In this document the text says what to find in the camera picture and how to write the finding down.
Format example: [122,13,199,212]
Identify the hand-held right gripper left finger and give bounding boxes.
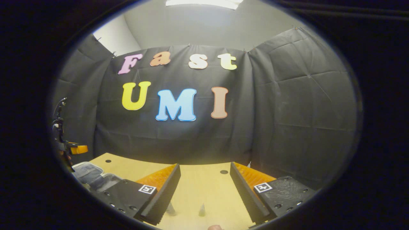
[94,163,181,226]

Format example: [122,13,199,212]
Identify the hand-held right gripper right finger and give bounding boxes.
[230,162,317,225]

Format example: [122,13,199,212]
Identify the white suitcase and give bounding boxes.
[71,161,123,192]

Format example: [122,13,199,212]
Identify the black backdrop cloth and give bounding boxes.
[51,26,363,190]

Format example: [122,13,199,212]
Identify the ceiling light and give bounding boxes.
[166,0,244,10]

